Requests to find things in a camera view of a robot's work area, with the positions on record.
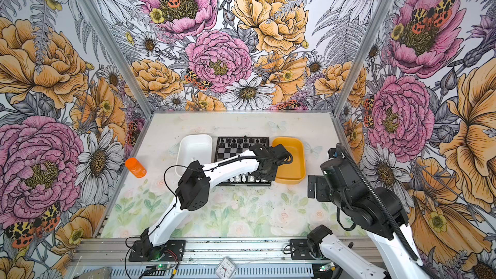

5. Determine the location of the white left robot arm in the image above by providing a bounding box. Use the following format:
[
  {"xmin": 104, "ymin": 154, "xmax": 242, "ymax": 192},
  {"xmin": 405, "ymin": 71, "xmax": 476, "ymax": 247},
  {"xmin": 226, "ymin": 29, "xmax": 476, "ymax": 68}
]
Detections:
[{"xmin": 131, "ymin": 144, "xmax": 293, "ymax": 257}]

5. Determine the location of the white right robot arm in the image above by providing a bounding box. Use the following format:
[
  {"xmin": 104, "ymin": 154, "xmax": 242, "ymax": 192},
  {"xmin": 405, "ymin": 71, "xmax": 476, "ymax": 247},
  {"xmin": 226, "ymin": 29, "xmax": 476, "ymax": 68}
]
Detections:
[{"xmin": 307, "ymin": 143, "xmax": 436, "ymax": 278}]

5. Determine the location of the yellow plastic tub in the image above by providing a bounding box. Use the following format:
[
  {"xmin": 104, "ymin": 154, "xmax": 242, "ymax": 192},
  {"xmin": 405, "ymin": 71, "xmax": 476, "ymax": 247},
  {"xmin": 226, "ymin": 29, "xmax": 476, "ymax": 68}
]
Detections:
[{"xmin": 270, "ymin": 136, "xmax": 307, "ymax": 185}]

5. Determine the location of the black white chessboard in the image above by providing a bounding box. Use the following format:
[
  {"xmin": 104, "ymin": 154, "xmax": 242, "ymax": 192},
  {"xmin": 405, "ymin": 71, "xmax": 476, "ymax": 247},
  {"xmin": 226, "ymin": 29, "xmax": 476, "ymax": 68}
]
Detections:
[{"xmin": 214, "ymin": 136, "xmax": 272, "ymax": 187}]

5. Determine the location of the white plastic tub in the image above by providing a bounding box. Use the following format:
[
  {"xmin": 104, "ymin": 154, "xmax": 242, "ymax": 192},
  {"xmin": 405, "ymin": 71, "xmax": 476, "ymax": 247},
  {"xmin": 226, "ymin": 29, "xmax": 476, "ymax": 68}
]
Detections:
[{"xmin": 175, "ymin": 134, "xmax": 213, "ymax": 177}]

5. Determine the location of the white analog clock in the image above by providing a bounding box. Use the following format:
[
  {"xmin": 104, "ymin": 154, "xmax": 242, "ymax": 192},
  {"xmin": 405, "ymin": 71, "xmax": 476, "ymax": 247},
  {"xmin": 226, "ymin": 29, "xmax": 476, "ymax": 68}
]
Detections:
[{"xmin": 215, "ymin": 257, "xmax": 237, "ymax": 279}]

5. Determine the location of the orange pill bottle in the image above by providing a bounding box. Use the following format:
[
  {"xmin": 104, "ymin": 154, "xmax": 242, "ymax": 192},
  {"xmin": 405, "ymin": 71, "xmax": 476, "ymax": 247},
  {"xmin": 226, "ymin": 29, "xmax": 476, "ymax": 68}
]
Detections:
[{"xmin": 125, "ymin": 158, "xmax": 147, "ymax": 178}]

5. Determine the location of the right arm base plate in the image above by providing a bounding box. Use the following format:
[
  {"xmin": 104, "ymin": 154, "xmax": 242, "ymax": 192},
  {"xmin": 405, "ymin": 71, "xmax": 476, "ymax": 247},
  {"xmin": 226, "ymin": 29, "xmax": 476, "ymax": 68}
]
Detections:
[{"xmin": 289, "ymin": 238, "xmax": 314, "ymax": 260}]

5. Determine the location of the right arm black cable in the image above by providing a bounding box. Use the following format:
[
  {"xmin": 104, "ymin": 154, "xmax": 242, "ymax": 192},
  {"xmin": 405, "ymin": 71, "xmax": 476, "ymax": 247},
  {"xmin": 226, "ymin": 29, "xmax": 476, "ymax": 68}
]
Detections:
[{"xmin": 335, "ymin": 142, "xmax": 439, "ymax": 279}]

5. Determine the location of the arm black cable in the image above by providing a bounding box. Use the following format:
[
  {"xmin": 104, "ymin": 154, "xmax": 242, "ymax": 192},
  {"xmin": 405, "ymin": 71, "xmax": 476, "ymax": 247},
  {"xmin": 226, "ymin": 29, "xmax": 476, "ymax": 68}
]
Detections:
[
  {"xmin": 335, "ymin": 142, "xmax": 439, "ymax": 279},
  {"xmin": 123, "ymin": 150, "xmax": 294, "ymax": 279}
]

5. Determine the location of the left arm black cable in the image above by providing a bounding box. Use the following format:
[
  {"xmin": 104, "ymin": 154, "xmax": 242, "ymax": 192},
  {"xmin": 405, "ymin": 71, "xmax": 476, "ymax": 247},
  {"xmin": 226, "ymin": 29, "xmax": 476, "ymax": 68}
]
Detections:
[{"xmin": 123, "ymin": 150, "xmax": 294, "ymax": 279}]

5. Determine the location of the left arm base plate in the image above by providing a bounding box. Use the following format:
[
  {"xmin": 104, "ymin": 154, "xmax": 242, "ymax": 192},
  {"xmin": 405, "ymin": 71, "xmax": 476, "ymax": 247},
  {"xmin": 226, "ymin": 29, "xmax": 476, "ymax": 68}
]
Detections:
[{"xmin": 128, "ymin": 240, "xmax": 186, "ymax": 262}]

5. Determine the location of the aluminium front rail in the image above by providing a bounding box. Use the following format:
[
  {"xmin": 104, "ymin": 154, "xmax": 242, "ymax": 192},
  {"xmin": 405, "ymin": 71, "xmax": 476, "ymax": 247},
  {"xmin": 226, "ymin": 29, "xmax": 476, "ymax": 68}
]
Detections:
[{"xmin": 73, "ymin": 237, "xmax": 291, "ymax": 266}]

